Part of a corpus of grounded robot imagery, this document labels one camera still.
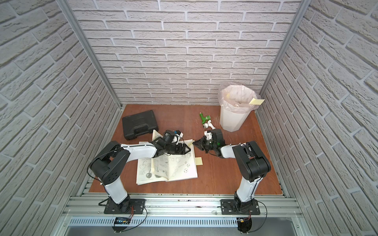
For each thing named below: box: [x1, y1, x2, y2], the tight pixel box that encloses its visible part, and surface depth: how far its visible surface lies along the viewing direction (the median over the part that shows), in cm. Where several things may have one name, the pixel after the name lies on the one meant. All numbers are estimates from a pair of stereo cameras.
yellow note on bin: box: [249, 97, 266, 105], surface depth 88 cm
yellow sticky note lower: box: [194, 156, 204, 166], surface depth 91 cm
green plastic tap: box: [199, 112, 212, 125], surface depth 112 cm
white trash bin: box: [220, 106, 252, 133], surface depth 98 cm
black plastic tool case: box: [122, 109, 159, 141], surface depth 102 cm
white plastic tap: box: [202, 119, 217, 130], surface depth 107 cm
